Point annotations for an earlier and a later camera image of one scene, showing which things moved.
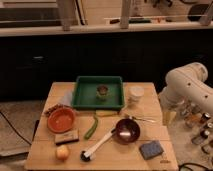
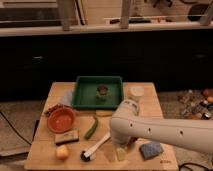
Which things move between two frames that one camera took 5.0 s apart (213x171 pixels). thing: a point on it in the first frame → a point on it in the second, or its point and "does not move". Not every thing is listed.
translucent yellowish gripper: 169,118 → 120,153
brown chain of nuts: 57,107 does not move
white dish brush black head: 86,156 does not move
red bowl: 61,120 does not move
